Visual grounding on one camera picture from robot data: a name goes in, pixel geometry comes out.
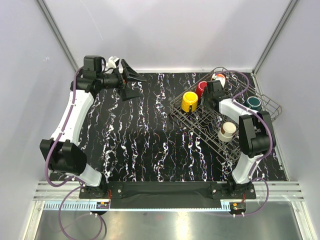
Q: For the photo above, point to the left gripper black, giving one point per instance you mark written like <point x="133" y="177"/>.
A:
<point x="130" y="74"/>

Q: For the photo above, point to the stainless steel cup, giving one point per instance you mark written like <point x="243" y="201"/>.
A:
<point x="227" y="132"/>

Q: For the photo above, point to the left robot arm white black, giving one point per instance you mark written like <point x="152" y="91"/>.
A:
<point x="64" y="160"/>

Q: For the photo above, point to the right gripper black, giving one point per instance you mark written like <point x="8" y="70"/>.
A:
<point x="204" y="101"/>

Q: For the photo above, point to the grey wire dish rack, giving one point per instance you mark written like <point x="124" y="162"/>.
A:
<point x="205" y="123"/>

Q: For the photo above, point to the dark green mug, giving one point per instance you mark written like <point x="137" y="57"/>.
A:
<point x="254" y="103"/>

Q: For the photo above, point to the red mug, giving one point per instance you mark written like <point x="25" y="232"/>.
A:
<point x="200" y="87"/>

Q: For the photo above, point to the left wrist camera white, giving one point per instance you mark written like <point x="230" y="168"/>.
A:
<point x="112" y="64"/>

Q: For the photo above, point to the yellow mug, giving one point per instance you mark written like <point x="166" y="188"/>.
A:
<point x="189" y="101"/>

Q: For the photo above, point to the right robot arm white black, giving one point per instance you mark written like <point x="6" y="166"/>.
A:
<point x="255" y="133"/>

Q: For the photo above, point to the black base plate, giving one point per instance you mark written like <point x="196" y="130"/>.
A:
<point x="166" y="195"/>

